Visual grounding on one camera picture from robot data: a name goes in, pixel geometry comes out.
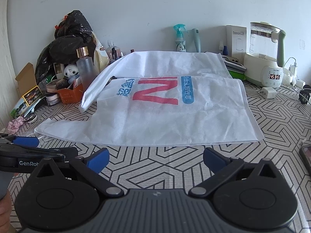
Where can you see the dark phone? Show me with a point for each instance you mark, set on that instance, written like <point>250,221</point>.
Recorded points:
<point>306,157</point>

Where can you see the pink scrunchie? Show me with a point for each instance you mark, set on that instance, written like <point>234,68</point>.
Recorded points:
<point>15,125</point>

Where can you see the person's left hand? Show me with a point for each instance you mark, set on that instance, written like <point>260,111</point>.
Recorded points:
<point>4,208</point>

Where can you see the white power adapter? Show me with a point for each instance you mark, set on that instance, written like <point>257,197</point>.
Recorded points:
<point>294,69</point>

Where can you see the geometric patterned tablecloth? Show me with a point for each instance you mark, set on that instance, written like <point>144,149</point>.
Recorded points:
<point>170,157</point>

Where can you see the black garbage bag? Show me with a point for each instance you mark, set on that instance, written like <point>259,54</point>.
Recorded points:
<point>73,24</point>
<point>60,48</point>

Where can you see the grey case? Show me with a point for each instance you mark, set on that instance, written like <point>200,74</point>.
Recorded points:
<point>233,64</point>

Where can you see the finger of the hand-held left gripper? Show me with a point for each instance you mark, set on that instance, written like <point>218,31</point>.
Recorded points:
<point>26,142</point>

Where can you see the pale green thermometer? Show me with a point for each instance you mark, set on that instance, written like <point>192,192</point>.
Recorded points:
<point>196,40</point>

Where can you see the small blue spray bottle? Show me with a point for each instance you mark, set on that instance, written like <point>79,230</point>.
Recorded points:
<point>224,49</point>

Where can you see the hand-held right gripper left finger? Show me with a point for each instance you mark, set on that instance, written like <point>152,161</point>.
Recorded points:
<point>99,159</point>

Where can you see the orange box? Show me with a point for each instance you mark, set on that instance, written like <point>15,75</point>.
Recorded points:
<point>70,96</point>

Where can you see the green box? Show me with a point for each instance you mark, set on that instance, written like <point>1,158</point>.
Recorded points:
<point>237,74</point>

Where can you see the clear plastic bottle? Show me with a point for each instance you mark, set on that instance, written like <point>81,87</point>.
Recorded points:
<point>112,51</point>

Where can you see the white charger plug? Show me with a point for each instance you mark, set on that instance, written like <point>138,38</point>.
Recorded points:
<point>268,93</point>

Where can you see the teal spray bottle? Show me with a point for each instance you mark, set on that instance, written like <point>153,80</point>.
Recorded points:
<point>180,42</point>

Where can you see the panda plush toy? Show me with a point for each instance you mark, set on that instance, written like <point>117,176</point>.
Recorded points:
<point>71,70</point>

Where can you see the frosted bottle with gold cap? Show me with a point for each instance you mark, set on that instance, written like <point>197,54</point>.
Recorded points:
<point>86,72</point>

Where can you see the stack of photo cards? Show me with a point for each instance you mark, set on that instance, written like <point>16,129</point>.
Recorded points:
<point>19,108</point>

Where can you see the beige snack bag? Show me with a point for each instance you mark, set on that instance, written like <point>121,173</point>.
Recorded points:
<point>100,55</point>

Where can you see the white shopping bag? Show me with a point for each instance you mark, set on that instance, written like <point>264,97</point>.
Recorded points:
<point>158,121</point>

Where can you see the open cardboard box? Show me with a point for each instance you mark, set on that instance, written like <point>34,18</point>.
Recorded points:
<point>25,77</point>

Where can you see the yellow photo card box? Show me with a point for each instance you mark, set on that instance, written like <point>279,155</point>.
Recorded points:
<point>32,95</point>

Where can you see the white carton box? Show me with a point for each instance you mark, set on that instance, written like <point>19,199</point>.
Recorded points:
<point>235,43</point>

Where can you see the white round jar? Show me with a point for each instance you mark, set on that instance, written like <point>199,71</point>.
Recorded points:
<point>52,99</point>

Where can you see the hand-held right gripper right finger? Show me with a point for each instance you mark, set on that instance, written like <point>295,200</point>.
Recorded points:
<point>213,159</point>

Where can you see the hair brush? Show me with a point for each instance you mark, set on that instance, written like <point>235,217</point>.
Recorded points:
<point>62,84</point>

